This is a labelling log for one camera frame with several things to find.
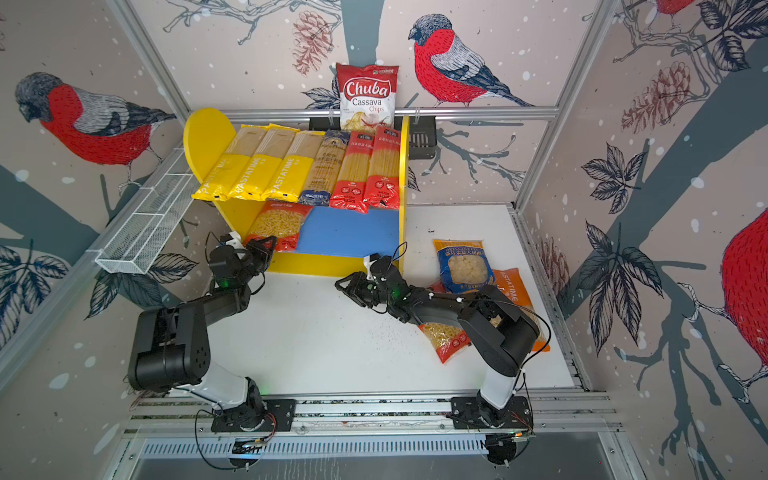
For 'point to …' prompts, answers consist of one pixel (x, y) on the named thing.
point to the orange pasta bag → (510, 281)
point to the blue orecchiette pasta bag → (465, 265)
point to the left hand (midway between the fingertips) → (274, 235)
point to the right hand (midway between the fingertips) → (332, 294)
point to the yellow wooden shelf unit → (332, 241)
